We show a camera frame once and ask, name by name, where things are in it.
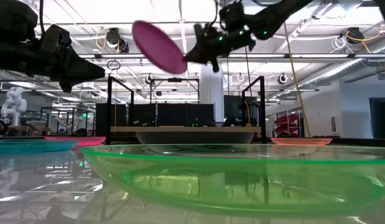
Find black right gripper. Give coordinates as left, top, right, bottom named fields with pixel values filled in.
left=183, top=24, right=257, bottom=74

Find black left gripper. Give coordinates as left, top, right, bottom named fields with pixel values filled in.
left=0, top=39, right=106, bottom=93

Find magenta plate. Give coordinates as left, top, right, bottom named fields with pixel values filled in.
left=131, top=20, right=188, bottom=75

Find pink translucent plate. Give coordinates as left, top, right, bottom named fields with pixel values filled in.
left=44, top=136, right=106, bottom=147

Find blue translucent plate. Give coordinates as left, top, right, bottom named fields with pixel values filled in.
left=0, top=139, right=78, bottom=156

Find orange translucent plate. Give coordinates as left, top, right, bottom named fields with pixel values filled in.
left=269, top=137, right=333, bottom=146

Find green translucent plate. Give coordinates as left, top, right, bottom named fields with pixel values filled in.
left=80, top=143, right=385, bottom=218

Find white square pillar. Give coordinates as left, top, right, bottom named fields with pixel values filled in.
left=200, top=63, right=225, bottom=123

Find black monitor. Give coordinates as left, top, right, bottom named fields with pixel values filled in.
left=223, top=95, right=258, bottom=119

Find black partition panels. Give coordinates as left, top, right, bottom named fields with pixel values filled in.
left=95, top=102, right=215, bottom=128

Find white humanoid robot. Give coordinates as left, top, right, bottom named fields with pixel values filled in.
left=0, top=86, right=27, bottom=127

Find overhead light bar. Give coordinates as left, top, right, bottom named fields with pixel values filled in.
left=77, top=52, right=385, bottom=60

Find red bin rack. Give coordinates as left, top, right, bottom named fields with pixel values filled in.
left=272, top=113, right=304, bottom=138

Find black hanging cable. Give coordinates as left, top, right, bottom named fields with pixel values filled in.
left=225, top=57, right=230, bottom=94
left=243, top=46, right=253, bottom=100

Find black background rig frame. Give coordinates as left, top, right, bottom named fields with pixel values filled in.
left=149, top=77, right=200, bottom=105

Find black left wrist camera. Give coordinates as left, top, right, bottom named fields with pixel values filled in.
left=39, top=24, right=72, bottom=55

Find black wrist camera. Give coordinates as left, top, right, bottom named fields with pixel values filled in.
left=219, top=1, right=246, bottom=32
left=39, top=24, right=72, bottom=55

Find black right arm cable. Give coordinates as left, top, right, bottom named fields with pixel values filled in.
left=210, top=0, right=220, bottom=30

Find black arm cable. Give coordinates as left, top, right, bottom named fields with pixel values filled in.
left=210, top=0, right=220, bottom=30
left=39, top=0, right=45, bottom=34

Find black ceiling cable reel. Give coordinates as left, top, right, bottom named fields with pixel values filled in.
left=119, top=37, right=130, bottom=54
left=105, top=27, right=121, bottom=47
left=346, top=27, right=366, bottom=45

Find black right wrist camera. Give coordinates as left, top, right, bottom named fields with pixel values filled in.
left=219, top=1, right=246, bottom=32

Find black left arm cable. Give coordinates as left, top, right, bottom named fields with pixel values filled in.
left=39, top=0, right=45, bottom=34

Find yellow hanging cable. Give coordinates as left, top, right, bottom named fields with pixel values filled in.
left=283, top=22, right=311, bottom=138

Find silver ceiling duct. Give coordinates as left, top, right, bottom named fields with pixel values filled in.
left=304, top=46, right=385, bottom=90

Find black aluminium table frame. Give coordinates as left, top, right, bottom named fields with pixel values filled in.
left=0, top=136, right=385, bottom=147

